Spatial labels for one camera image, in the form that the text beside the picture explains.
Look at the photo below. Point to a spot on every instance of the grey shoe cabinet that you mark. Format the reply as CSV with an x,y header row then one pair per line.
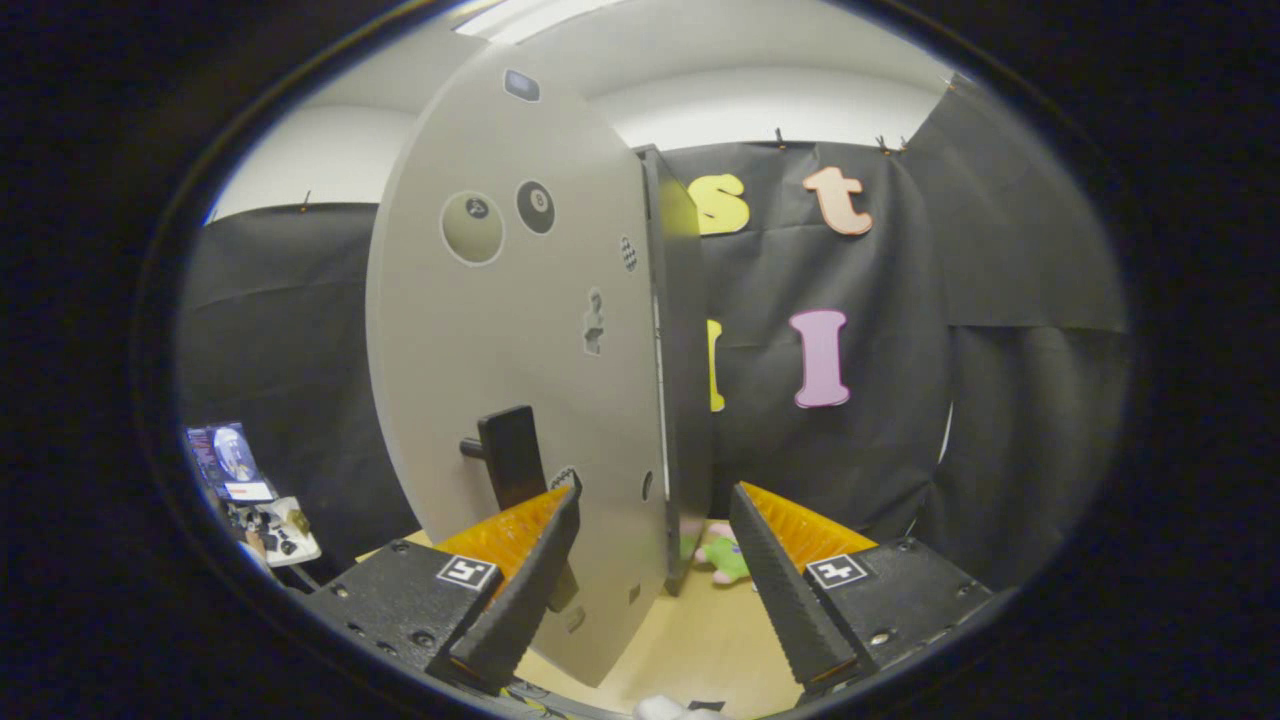
x,y
685,400

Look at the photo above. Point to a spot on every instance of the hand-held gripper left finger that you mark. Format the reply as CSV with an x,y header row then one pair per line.
x,y
525,590

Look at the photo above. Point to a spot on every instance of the black backdrop cloth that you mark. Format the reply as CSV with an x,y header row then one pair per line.
x,y
1000,400

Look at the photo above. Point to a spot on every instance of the grey shoe cabinet door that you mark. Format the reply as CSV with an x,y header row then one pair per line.
x,y
480,330

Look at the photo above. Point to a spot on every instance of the white fluffy object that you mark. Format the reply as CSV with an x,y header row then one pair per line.
x,y
660,708

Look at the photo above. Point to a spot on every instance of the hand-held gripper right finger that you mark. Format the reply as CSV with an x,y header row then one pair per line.
x,y
790,600

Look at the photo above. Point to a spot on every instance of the long ceiling light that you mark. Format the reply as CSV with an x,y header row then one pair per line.
x,y
510,18

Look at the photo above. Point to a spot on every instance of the green and pink plush toy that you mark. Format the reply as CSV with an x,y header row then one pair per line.
x,y
725,560

